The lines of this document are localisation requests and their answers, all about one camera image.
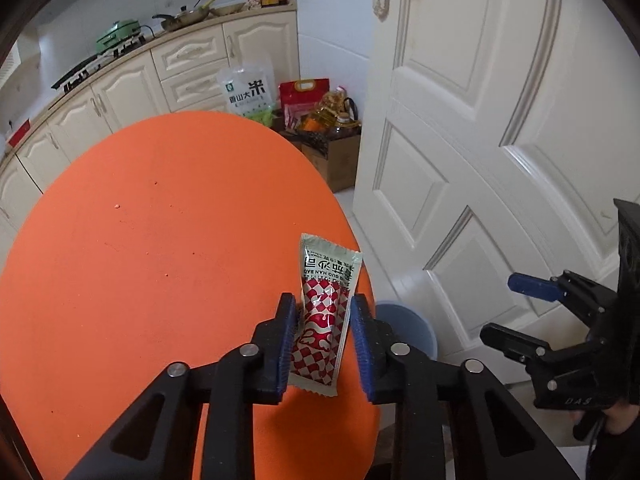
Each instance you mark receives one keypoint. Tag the round table with orange cover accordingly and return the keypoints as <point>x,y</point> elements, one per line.
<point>150,260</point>

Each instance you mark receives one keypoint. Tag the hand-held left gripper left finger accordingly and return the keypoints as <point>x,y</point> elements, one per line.
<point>287,340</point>

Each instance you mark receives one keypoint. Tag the blue plastic bucket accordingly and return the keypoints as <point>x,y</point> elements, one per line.
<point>410,330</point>

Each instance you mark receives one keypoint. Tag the red basin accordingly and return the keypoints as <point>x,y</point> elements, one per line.
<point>20,132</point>

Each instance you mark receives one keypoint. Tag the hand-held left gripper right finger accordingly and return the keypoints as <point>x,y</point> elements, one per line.
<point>361,345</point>

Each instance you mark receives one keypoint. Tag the white panel door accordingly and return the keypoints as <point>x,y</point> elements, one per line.
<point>500,110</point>

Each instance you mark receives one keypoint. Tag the metal wok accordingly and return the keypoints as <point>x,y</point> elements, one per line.
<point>182,17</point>

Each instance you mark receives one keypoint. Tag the red checkered sauce sachet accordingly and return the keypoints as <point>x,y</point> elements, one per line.
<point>322,310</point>

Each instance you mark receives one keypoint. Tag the shallow metal bowl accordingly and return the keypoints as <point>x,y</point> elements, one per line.
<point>227,9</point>

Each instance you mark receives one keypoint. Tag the cardboard box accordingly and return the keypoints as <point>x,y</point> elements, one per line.
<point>342,160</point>

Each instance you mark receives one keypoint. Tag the black gas stove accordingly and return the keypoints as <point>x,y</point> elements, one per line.
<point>82,76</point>

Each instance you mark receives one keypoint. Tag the person's right hand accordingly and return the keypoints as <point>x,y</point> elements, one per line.
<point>612,417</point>

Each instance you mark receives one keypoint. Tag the cream lower kitchen cabinets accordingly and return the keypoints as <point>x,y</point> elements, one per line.
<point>125,90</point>

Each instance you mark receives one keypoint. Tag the white rice bag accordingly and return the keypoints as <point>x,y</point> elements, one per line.
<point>245,92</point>

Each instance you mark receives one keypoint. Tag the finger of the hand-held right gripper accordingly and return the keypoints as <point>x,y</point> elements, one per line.
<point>510,340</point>
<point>532,286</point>

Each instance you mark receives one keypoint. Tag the green electric cooker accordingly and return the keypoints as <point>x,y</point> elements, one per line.
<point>117,36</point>

